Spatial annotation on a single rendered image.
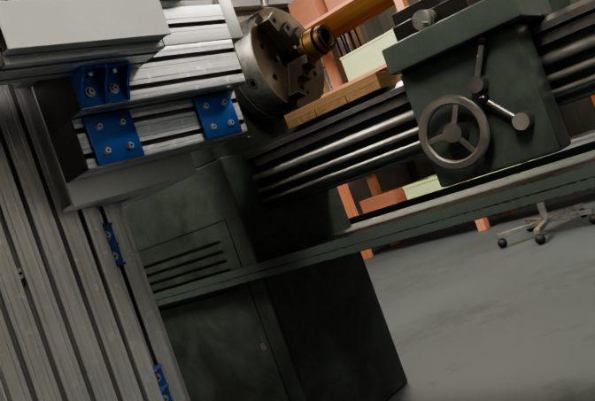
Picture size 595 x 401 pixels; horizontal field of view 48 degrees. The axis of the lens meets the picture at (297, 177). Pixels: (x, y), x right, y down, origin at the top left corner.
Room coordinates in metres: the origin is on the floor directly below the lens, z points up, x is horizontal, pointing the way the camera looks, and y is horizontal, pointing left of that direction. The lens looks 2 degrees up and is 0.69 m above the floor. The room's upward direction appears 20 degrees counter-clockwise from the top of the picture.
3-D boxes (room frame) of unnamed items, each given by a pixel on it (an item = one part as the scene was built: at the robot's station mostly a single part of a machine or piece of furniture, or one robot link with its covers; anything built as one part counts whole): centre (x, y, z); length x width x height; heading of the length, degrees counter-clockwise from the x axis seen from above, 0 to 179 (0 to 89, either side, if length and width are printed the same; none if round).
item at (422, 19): (1.38, -0.36, 0.95); 0.07 x 0.04 x 0.04; 142
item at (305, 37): (1.86, -0.18, 1.08); 0.09 x 0.09 x 0.09; 52
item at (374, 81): (1.80, -0.25, 0.89); 0.36 x 0.30 x 0.04; 142
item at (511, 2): (1.53, -0.54, 0.90); 0.53 x 0.30 x 0.06; 142
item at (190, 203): (2.18, 0.27, 0.43); 0.60 x 0.48 x 0.86; 52
